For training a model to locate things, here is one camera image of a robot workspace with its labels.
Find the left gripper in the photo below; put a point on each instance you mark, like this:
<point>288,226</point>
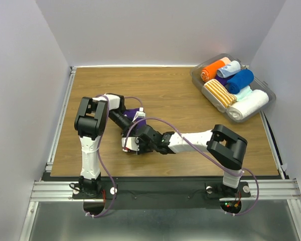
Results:
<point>125,130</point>

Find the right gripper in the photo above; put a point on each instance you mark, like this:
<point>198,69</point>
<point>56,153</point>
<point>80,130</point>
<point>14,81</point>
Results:
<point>141,150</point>

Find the purple towel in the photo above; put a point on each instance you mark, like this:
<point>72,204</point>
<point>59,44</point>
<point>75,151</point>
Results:
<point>130,114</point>
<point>223,81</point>

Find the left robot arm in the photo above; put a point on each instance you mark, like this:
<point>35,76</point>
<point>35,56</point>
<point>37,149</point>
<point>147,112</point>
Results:
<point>90,124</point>

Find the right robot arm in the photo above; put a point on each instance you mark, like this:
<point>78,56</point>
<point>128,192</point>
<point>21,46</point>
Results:
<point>227,147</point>

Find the orange striped rolled towel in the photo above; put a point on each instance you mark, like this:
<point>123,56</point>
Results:
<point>220,93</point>

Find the purple rolled towel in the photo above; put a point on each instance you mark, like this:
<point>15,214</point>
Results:
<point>223,81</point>

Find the clear plastic bin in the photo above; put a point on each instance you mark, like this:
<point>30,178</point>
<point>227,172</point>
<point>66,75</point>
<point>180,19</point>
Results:
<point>255,84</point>

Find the pale teal rolled towel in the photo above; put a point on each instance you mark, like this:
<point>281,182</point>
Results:
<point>243,93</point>

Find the light blue patterned rolled towel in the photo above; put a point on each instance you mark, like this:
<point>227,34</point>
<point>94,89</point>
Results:
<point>228,70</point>

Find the white rolled towel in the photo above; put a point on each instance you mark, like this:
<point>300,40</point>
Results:
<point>248,105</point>

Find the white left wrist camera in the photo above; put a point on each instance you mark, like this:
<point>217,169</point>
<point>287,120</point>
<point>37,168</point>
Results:
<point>139,114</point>

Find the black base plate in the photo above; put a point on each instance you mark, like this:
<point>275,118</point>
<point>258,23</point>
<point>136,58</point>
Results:
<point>164,193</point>

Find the aluminium frame rail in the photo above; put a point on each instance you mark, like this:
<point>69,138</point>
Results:
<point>52,191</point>

